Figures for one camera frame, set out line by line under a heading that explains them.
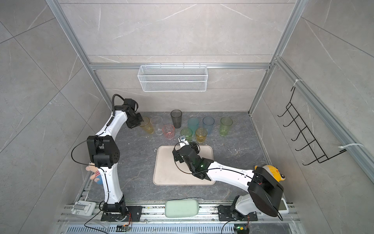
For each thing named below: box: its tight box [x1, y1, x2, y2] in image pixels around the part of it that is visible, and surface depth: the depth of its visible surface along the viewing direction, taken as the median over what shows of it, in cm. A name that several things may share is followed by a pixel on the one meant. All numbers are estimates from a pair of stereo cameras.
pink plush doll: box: [85, 162, 103, 185], surface depth 83 cm
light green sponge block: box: [164, 198, 200, 218], surface depth 75 cm
